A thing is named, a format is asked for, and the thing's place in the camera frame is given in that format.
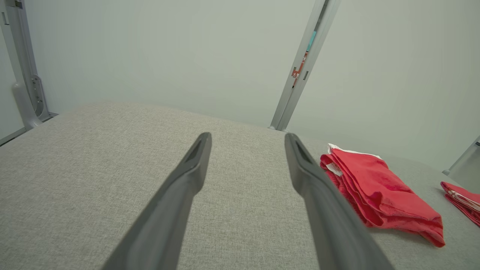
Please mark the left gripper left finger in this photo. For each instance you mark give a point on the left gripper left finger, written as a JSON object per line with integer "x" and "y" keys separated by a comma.
{"x": 165, "y": 217}

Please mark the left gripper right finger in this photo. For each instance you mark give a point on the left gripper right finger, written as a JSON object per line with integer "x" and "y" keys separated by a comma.
{"x": 330, "y": 225}

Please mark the red shorts white trim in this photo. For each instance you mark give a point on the red shorts white trim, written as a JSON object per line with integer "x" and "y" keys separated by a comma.
{"x": 382, "y": 191}

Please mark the red white basketball jersey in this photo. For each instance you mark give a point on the red white basketball jersey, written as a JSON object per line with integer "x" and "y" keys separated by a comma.
{"x": 463, "y": 202}

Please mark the plain grey partition post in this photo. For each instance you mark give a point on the plain grey partition post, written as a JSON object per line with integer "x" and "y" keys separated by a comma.
{"x": 463, "y": 157}

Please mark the grey partition post with sticker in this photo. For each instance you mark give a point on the grey partition post with sticker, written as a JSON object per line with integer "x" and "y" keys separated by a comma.
{"x": 303, "y": 63}

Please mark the grey wall baseboard rail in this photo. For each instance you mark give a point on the grey wall baseboard rail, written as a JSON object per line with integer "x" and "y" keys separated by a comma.
{"x": 13, "y": 135}

